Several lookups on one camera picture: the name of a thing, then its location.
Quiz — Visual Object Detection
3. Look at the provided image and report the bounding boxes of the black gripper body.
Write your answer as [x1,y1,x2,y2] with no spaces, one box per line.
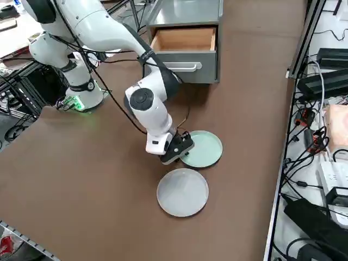
[159,131,195,165]

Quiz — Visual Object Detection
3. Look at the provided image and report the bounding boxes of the mint green plate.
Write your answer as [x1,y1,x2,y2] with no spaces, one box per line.
[180,130,225,169]

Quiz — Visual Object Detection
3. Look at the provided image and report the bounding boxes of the pale gray plate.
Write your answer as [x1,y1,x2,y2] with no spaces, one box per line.
[156,167,210,218]

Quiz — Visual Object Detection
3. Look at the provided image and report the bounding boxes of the gray drawer with silver handle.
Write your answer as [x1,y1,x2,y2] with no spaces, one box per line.
[148,26,219,83]

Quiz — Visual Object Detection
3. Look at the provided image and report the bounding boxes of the orange black connector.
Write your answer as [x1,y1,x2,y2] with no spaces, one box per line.
[295,107,316,126]

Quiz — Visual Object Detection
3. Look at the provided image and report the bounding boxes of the gray steel cabinet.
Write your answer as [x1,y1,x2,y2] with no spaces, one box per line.
[146,0,225,84]

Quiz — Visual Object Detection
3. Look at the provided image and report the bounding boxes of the black equipment rack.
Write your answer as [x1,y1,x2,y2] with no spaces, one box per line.
[0,58,70,122]

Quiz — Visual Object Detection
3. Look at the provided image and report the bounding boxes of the white power strip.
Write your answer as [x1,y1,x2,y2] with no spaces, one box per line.
[316,160,348,191]

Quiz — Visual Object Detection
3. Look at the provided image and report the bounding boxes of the black elongated power adapter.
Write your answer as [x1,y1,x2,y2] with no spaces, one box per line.
[316,48,348,66]
[296,69,348,99]

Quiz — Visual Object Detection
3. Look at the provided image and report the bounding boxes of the pale pink box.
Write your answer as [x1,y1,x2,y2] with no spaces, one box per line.
[325,104,348,164]

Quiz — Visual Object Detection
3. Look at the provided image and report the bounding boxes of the small black adapter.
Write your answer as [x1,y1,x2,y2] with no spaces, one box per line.
[325,187,348,209]

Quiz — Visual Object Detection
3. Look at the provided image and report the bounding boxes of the red drink can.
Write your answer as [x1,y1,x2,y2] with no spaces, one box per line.
[0,235,15,254]

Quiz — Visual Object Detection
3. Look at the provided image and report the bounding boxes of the thin red black wire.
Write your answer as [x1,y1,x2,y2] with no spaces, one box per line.
[175,86,191,134]

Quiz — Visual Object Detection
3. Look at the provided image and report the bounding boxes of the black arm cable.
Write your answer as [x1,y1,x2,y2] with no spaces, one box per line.
[51,0,149,135]

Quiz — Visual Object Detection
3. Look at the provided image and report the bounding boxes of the white cable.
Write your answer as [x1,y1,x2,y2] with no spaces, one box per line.
[309,60,328,131]

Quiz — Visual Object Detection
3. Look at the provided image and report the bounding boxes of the aluminium profile post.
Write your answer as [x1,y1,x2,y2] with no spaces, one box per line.
[287,0,327,80]

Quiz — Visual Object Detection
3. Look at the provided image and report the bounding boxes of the perforated aluminium rail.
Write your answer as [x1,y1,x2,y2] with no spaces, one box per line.
[0,218,61,261]

